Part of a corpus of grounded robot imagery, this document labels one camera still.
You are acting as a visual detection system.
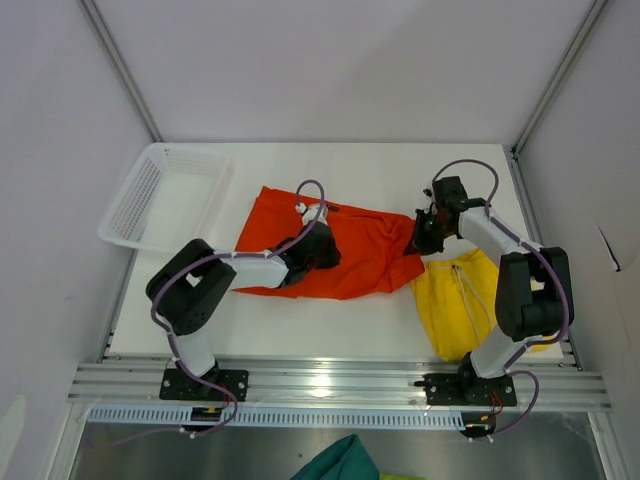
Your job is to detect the orange shorts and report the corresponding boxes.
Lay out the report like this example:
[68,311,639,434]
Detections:
[236,187,424,300]

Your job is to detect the yellow shorts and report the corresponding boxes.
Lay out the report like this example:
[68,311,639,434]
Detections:
[409,249,546,362]

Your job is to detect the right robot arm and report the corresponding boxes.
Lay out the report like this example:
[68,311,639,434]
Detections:
[404,176,574,404]

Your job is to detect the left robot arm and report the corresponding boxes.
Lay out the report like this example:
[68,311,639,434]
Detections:
[145,221,341,400]

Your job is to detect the white plastic basket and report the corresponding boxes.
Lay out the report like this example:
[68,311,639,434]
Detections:
[98,143,232,253]

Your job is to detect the teal cloth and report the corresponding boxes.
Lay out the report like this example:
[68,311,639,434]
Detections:
[292,434,380,480]

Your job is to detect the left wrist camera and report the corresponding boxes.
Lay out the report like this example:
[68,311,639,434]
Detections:
[295,202,329,226]

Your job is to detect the right side aluminium rail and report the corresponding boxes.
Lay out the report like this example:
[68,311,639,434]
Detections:
[504,146,588,371]

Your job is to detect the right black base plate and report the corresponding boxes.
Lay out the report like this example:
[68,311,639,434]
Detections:
[413,372,517,407]

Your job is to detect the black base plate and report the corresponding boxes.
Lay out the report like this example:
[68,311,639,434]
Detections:
[159,368,249,402]
[413,372,517,407]

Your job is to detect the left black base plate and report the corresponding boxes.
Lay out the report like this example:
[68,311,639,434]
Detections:
[159,368,249,402]

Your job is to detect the aluminium mounting rail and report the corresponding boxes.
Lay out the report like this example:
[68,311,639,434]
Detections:
[67,357,612,413]

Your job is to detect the slotted cable duct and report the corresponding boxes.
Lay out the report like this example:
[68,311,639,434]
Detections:
[87,404,465,431]

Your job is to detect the right aluminium corner post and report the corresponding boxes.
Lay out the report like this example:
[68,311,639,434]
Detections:
[510,0,612,161]

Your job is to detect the aluminium corner post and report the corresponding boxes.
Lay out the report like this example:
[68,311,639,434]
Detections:
[510,0,612,161]
[77,0,164,142]

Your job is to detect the left aluminium corner post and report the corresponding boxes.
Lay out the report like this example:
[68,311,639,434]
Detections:
[77,0,164,142]

